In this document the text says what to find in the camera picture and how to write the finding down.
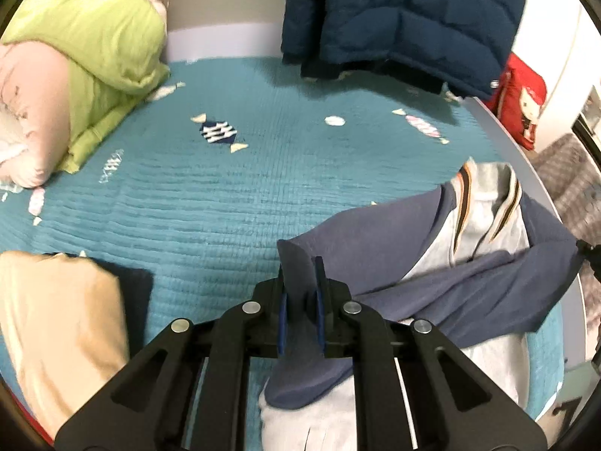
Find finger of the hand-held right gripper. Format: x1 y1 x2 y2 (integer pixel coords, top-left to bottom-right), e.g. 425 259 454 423
575 239 601 287

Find pink printed pillow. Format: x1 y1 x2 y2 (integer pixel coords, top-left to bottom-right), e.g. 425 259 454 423
0 42 71 189

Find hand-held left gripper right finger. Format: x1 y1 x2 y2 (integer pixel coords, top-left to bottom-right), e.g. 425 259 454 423
314 256 548 451

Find beige folded clothes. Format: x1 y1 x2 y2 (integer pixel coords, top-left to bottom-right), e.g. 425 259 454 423
0 251 130 437

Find red cartoon cushion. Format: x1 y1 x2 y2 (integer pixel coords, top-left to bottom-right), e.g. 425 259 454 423
483 53 548 151

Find white pillow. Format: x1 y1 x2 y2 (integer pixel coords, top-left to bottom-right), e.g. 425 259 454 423
0 138 27 166

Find grey and navy zip jacket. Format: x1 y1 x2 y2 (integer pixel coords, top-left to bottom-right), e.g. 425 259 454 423
258 162 585 451

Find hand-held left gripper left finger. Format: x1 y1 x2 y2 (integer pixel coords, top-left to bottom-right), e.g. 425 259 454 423
54 256 288 451

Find navy puffer jacket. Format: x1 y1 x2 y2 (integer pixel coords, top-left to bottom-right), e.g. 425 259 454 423
281 0 529 101

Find green quilt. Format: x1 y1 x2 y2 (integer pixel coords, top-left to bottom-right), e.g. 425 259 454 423
2 0 171 174

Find teal candy-print bed sheet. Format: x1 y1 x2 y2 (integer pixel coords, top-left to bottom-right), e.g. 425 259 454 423
0 54 564 451

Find pale pink pillow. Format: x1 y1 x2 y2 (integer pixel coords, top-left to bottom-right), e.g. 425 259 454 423
149 0 169 35

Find pink checked cartoon cloth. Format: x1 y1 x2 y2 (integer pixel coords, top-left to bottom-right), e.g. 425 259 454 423
535 134 601 246

